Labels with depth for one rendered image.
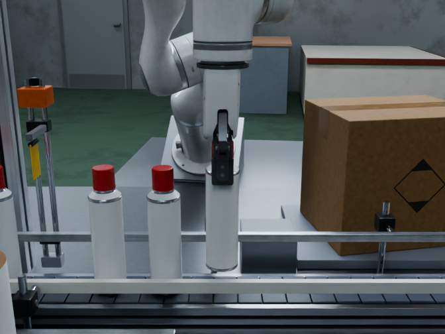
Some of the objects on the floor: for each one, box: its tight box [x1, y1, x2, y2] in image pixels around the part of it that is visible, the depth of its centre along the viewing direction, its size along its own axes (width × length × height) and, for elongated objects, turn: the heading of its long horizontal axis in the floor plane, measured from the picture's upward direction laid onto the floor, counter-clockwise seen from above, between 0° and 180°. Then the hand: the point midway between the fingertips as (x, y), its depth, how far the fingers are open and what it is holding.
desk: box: [239, 36, 292, 114], centre depth 735 cm, size 81×157×88 cm, turn 174°
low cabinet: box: [299, 45, 445, 118], centre depth 701 cm, size 161×203×75 cm
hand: (222, 167), depth 80 cm, fingers closed on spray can, 5 cm apart
